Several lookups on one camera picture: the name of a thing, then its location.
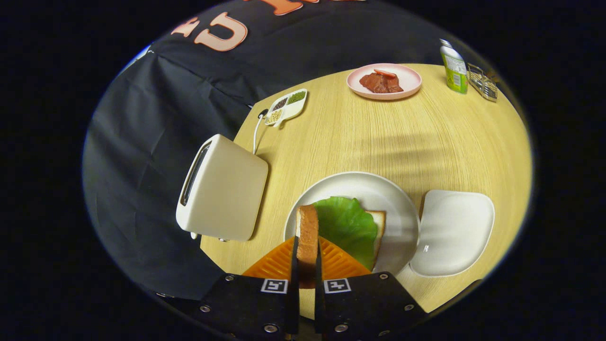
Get brown meat pieces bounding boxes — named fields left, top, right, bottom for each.
left=359, top=71, right=404, bottom=94

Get metal wire basket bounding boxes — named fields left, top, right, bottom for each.
left=467, top=63, right=499, bottom=102

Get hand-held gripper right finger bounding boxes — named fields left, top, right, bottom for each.
left=314, top=236, right=429, bottom=339

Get rounded square white plate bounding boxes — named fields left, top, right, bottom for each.
left=410, top=189, right=496, bottom=278

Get white divided seasoning dish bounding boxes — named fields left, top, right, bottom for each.
left=264, top=89, right=308, bottom=128

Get white toaster power cable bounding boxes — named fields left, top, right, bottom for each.
left=252, top=109, right=269, bottom=154

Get green label metal bottle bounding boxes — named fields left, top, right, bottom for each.
left=439, top=39, right=469, bottom=94

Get green lettuce leaf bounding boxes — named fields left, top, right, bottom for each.
left=312, top=197, right=378, bottom=270

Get round white plate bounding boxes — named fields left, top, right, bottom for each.
left=284, top=171, right=421, bottom=278

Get white toaster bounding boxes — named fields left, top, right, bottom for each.
left=176, top=134, right=269, bottom=242

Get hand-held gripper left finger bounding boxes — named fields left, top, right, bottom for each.
left=199, top=235, right=300, bottom=338

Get toasted bread slice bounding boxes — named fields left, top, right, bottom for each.
left=296, top=205, right=320, bottom=289

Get pink plate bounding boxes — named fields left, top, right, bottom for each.
left=346, top=63, right=422, bottom=100

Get bread slice sandwich base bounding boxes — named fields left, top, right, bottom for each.
left=365, top=210, right=386, bottom=270

